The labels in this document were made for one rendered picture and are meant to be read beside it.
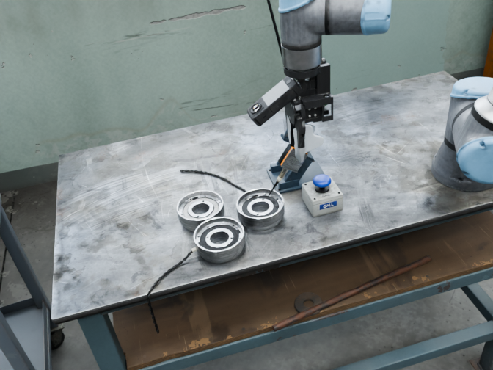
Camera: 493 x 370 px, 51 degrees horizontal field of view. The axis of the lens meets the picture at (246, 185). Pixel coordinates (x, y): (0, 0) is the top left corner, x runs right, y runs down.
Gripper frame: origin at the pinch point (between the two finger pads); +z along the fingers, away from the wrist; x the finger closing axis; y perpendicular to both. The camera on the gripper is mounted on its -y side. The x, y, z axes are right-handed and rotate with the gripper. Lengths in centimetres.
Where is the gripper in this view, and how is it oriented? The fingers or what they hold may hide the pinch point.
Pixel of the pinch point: (295, 153)
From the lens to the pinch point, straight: 110.3
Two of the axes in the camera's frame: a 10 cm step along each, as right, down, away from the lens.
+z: 1.0, 7.9, 6.0
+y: 9.7, -2.1, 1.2
